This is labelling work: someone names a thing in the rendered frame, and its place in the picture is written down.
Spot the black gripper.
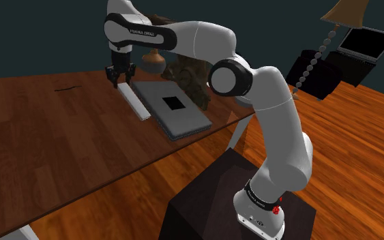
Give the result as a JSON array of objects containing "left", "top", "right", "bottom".
[{"left": 104, "top": 50, "right": 137, "bottom": 89}]

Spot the white remote control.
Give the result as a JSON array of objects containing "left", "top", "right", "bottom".
[{"left": 117, "top": 82, "right": 152, "bottom": 122}]

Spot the brown round vase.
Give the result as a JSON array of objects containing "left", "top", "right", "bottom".
[{"left": 141, "top": 48, "right": 166, "bottom": 74}]

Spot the grey closed laptop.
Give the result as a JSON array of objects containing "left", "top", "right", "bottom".
[{"left": 130, "top": 80, "right": 213, "bottom": 142}]

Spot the brown rock sculpture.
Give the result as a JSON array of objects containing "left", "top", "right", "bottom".
[{"left": 145, "top": 14, "right": 211, "bottom": 111}]

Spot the wooden table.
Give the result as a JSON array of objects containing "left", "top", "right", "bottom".
[{"left": 0, "top": 67, "right": 257, "bottom": 240}]

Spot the dark robot stand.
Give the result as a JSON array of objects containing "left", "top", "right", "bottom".
[{"left": 158, "top": 147, "right": 317, "bottom": 240}]

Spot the black armchair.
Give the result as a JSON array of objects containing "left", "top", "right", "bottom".
[{"left": 284, "top": 49, "right": 343, "bottom": 101}]

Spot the beaded floor lamp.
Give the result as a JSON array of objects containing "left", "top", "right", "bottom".
[{"left": 291, "top": 0, "right": 370, "bottom": 100}]

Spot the dark side table with laptop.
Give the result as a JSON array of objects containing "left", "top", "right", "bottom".
[{"left": 324, "top": 26, "right": 384, "bottom": 88}]

